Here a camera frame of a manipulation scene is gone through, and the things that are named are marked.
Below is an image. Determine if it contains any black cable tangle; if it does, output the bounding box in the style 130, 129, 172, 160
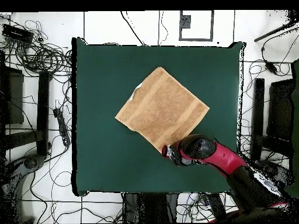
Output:
13, 19, 73, 75

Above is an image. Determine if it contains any dark flat panel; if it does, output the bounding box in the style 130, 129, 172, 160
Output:
267, 79, 295, 141
0, 66, 25, 125

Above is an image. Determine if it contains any black pole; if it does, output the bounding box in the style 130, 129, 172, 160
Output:
253, 19, 299, 43

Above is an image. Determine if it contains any black power adapter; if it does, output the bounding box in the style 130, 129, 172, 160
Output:
265, 61, 279, 75

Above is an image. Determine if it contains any dark green table cloth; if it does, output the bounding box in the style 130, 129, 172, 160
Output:
71, 37, 246, 197

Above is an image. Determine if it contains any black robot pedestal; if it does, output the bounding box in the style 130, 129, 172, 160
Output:
122, 192, 179, 224

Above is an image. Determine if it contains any small dark square plate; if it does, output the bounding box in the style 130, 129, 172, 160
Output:
179, 15, 192, 29

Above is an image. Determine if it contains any black rounded floor base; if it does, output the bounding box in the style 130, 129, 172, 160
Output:
23, 154, 46, 171
255, 159, 295, 187

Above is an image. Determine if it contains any black power strip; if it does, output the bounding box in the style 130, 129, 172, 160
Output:
53, 107, 71, 147
206, 192, 228, 222

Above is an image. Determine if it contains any grey square floor frame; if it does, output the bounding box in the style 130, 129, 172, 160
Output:
179, 10, 214, 42

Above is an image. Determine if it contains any black flat electronics box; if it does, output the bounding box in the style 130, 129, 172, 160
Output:
2, 23, 35, 44

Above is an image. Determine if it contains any tan terry towel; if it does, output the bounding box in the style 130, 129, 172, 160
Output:
114, 66, 210, 154

